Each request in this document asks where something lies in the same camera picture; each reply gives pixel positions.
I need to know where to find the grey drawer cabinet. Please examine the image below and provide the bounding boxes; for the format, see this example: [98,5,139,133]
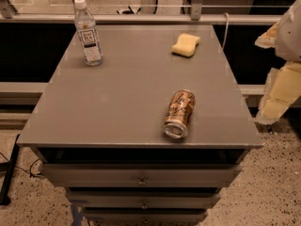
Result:
[18,25,261,212]

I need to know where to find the clear plastic water bottle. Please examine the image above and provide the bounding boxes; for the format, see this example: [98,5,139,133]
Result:
[74,0,103,66]

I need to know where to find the bottom drawer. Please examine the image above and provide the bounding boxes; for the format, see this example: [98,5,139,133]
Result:
[84,210,207,223]

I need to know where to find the black stand leg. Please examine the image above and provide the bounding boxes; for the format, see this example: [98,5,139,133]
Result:
[0,142,20,205]

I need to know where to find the top drawer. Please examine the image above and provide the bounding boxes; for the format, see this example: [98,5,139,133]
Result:
[40,164,241,188]

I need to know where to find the black floor cable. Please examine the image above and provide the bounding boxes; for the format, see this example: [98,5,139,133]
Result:
[0,152,44,179]

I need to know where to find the white hanging cable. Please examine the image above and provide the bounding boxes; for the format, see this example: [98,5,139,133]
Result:
[221,11,230,50]

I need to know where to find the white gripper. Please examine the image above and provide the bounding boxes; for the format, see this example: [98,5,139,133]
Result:
[255,0,301,124]

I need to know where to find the grey metal railing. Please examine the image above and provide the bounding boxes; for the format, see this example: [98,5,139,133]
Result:
[1,0,282,25]

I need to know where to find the yellow sponge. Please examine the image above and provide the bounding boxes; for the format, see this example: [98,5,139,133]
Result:
[171,33,200,57]

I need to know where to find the middle drawer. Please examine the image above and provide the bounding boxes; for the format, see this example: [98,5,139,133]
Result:
[67,191,220,209]

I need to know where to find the drawer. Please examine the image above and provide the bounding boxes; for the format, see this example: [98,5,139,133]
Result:
[84,210,207,223]
[67,191,220,209]
[40,164,241,188]

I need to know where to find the orange soda can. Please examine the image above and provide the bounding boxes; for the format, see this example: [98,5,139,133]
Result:
[163,89,196,139]

